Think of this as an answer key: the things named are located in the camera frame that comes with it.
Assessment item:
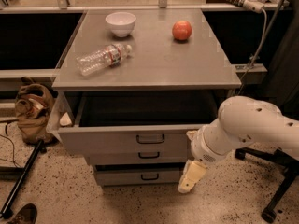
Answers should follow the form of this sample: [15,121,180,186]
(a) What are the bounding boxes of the brown canvas bag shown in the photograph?
[15,77,54,145]

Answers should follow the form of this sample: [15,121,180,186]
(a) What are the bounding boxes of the brown shoe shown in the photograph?
[7,203,37,224]

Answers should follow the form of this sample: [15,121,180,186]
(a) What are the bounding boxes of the grey drawer cabinet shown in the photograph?
[51,8,243,189]

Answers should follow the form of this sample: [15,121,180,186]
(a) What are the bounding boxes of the white ceramic bowl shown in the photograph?
[106,12,136,37]

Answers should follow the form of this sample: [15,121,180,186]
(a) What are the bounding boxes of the grey top drawer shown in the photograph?
[59,90,217,155]

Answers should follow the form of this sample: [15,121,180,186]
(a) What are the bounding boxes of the grey drawer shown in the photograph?
[94,163,183,186]
[85,151,191,165]
[59,90,217,155]

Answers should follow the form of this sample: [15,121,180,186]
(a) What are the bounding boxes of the grey middle drawer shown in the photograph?
[85,151,191,165]

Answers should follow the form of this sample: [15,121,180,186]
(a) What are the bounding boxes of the grey bottom drawer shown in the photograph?
[94,163,183,186]

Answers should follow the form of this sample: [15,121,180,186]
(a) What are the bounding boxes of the red apple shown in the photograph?
[172,21,192,41]

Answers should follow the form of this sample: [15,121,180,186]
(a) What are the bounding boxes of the white power cable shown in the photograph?
[236,8,269,95]

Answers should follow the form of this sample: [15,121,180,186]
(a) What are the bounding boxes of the black top drawer handle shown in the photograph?
[135,134,165,145]

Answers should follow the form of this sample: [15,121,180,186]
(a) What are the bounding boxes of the black office chair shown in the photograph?
[235,103,299,224]

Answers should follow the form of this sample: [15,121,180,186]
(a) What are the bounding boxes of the black metal pole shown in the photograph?
[0,140,46,219]

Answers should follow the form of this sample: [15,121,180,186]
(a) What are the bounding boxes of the clear plastic water bottle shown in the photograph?
[76,43,132,77]

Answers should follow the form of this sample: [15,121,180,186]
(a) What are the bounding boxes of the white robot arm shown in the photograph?
[178,96,299,193]

